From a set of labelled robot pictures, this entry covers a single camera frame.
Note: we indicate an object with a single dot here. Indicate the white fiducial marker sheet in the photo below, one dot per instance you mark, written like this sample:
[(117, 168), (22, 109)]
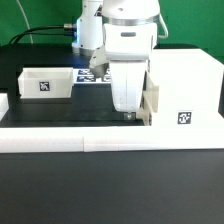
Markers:
[(85, 76)]

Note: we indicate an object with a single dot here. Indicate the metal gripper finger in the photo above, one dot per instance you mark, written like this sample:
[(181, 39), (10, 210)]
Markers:
[(129, 116)]

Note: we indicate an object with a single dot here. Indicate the white rear drawer box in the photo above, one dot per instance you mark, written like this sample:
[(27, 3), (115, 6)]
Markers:
[(36, 83)]

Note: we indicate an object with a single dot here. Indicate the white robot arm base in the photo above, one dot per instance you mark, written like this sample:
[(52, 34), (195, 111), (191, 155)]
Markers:
[(118, 30)]

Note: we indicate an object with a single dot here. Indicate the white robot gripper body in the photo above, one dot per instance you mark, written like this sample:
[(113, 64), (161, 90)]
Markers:
[(127, 78)]

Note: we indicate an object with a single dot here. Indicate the white drawer box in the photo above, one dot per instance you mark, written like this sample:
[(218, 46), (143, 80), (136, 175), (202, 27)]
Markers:
[(36, 83), (149, 101)]

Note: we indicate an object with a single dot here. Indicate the white drawer cabinet frame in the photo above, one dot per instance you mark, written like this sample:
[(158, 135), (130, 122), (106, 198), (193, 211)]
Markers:
[(190, 82)]

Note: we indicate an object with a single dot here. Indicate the white U-shaped fence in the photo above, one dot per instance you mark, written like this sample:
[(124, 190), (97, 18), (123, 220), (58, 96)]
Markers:
[(105, 139)]

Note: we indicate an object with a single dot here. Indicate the white front drawer box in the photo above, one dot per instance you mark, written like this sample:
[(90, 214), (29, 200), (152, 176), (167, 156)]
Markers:
[(149, 101)]

